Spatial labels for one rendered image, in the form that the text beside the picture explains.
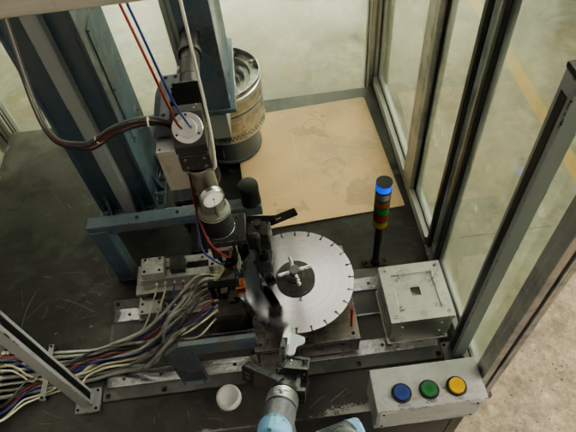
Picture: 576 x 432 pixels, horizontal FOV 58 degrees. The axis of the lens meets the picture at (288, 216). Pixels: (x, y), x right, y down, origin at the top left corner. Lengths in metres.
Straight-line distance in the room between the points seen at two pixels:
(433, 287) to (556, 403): 1.09
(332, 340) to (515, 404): 1.13
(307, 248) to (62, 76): 0.82
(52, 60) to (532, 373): 2.14
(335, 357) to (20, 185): 1.42
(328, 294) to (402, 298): 0.21
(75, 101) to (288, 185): 0.80
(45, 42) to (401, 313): 1.17
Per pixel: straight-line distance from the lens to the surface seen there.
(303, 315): 1.43
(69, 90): 1.59
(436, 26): 1.47
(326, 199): 1.90
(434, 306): 1.52
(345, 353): 1.59
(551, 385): 2.53
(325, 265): 1.50
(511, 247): 1.12
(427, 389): 1.42
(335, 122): 2.17
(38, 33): 1.50
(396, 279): 1.55
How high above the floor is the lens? 2.23
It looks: 53 degrees down
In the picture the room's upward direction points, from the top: 7 degrees counter-clockwise
